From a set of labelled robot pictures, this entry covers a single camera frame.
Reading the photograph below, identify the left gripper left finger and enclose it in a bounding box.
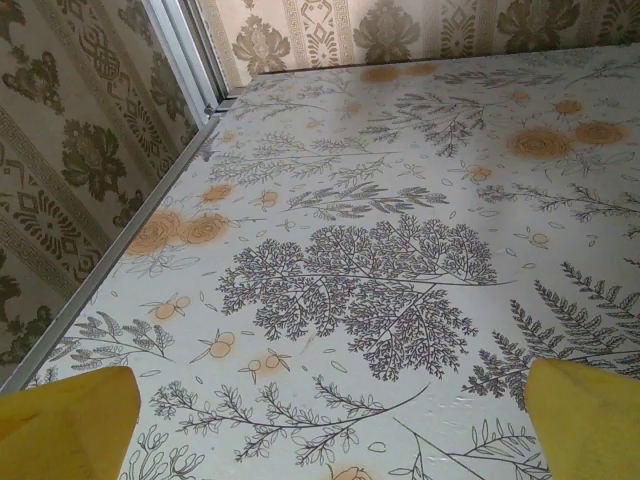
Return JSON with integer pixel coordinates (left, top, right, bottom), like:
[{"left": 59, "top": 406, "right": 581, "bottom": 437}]
[{"left": 0, "top": 365, "right": 141, "bottom": 480}]

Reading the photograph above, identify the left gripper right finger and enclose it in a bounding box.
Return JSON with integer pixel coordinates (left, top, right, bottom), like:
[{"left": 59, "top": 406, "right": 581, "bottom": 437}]
[{"left": 527, "top": 358, "right": 640, "bottom": 480}]

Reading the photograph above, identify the floral patterned table mat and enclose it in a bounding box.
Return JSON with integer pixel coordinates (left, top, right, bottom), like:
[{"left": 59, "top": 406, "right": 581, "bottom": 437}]
[{"left": 19, "top": 49, "right": 640, "bottom": 480}]

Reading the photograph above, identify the aluminium table side rail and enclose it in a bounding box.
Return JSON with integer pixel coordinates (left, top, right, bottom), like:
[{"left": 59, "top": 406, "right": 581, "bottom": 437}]
[{"left": 0, "top": 113, "right": 224, "bottom": 416}]

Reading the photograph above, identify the aluminium frame post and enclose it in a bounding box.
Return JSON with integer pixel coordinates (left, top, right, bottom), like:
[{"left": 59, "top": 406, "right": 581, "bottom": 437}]
[{"left": 139, "top": 0, "right": 237, "bottom": 120}]

